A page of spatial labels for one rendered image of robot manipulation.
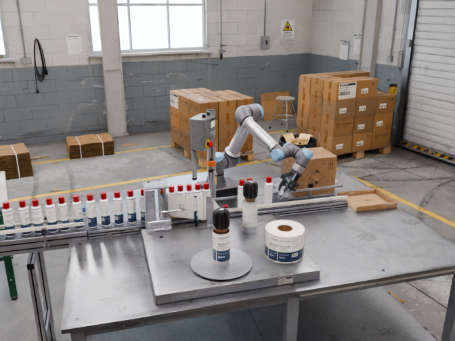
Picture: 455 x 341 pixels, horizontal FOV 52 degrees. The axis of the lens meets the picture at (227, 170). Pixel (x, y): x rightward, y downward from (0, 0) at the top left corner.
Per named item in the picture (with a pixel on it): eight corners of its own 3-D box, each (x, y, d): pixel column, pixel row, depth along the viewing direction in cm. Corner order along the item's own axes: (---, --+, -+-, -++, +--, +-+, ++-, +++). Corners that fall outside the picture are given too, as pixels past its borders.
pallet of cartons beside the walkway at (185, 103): (254, 160, 668) (256, 98, 638) (202, 169, 632) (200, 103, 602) (217, 140, 769) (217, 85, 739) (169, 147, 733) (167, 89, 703)
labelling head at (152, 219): (147, 232, 265) (144, 189, 257) (144, 222, 277) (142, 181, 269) (171, 229, 269) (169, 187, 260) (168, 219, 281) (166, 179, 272)
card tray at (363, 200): (355, 212, 303) (356, 207, 302) (336, 197, 327) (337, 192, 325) (396, 208, 310) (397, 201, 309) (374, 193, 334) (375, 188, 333)
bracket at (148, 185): (144, 190, 257) (144, 189, 257) (142, 183, 267) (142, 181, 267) (169, 187, 261) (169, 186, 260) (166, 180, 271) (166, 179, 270)
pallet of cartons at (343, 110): (328, 166, 644) (334, 82, 606) (292, 150, 715) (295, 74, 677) (391, 153, 697) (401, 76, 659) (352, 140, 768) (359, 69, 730)
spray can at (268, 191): (265, 209, 296) (266, 178, 289) (263, 206, 301) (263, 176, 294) (273, 208, 297) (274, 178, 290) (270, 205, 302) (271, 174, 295)
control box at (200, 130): (189, 150, 278) (189, 118, 271) (200, 142, 293) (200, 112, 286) (205, 151, 274) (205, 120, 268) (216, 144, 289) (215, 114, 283)
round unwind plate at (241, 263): (197, 285, 215) (197, 283, 215) (185, 253, 243) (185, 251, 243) (261, 276, 223) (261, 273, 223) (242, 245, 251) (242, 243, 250)
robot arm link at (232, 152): (212, 162, 339) (242, 101, 308) (227, 158, 350) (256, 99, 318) (223, 173, 334) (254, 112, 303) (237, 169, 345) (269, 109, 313)
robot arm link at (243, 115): (231, 103, 300) (283, 152, 280) (242, 101, 308) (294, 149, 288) (224, 118, 307) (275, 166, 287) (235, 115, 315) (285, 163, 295)
